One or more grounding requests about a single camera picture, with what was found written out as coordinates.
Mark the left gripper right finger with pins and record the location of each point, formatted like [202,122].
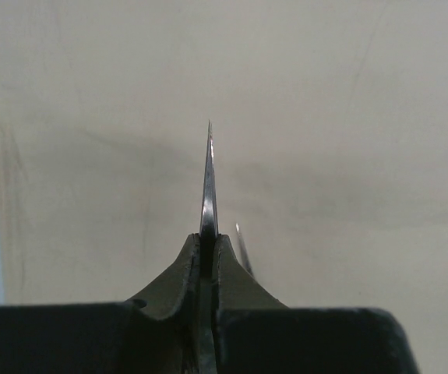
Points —
[256,333]

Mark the beige cloth wrap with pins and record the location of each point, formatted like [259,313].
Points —
[330,127]

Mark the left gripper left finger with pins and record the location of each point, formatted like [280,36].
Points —
[151,332]

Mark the steel pointed tweezers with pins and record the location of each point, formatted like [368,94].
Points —
[208,229]

